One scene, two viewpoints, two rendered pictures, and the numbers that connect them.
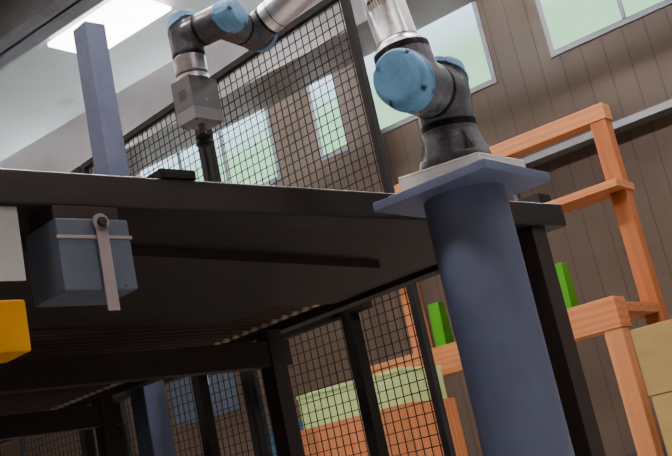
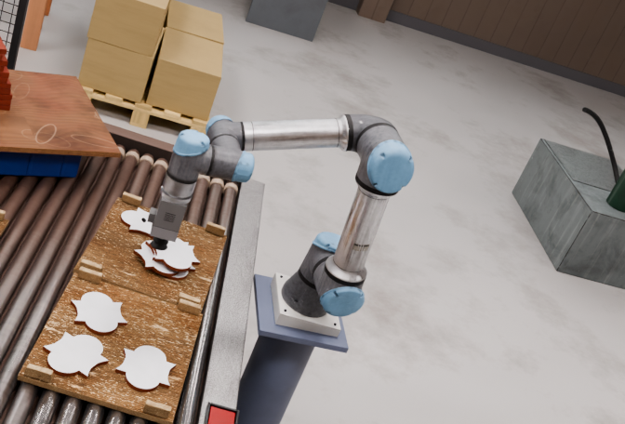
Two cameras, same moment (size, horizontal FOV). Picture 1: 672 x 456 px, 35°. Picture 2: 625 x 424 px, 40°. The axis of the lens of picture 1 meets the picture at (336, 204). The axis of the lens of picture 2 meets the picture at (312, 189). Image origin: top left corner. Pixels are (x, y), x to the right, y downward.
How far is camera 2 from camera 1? 2.64 m
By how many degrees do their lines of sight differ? 66
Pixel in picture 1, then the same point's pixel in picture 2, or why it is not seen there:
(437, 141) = (315, 300)
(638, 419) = not seen: outside the picture
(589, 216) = not seen: outside the picture
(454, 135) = not seen: hidden behind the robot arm
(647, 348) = (105, 6)
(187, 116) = (166, 235)
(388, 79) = (339, 303)
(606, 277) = not seen: outside the picture
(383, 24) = (355, 263)
